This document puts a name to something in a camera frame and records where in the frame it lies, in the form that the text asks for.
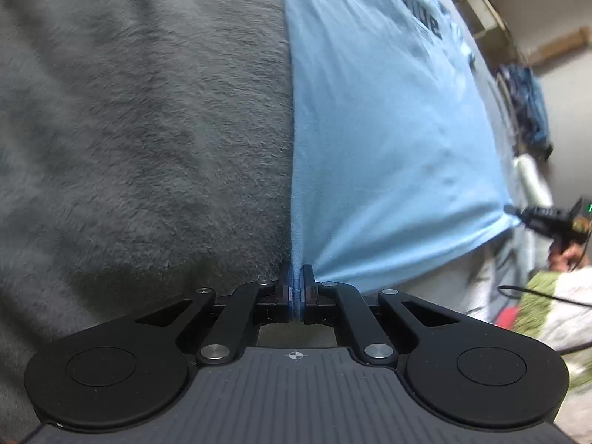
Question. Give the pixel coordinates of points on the green white patterned cloth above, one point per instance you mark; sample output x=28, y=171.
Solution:
x=555, y=319

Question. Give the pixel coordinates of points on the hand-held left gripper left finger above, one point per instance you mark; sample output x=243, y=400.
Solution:
x=288, y=293

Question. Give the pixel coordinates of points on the white wooden side table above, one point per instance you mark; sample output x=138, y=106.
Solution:
x=481, y=0

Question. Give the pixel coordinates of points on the person's right hand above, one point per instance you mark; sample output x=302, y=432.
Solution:
x=571, y=259

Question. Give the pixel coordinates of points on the pale patterned bed sheet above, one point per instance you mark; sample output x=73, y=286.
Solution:
x=467, y=277

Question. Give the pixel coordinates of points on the light blue t-shirt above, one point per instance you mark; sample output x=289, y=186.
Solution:
x=379, y=148

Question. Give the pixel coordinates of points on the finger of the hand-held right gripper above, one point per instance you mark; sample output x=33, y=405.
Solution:
x=536, y=215

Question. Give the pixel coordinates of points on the white plastic bag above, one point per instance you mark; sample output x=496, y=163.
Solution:
x=532, y=178

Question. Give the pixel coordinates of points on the brown cardboard box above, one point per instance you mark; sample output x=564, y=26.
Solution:
x=557, y=46

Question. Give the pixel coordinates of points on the pile of blue clothes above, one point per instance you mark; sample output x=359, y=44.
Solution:
x=529, y=101

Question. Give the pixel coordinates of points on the red object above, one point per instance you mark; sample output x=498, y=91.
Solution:
x=507, y=320

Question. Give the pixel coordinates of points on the grey fleece blanket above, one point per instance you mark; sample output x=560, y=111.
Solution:
x=138, y=125

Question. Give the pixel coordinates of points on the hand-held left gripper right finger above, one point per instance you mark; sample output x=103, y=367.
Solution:
x=304, y=293

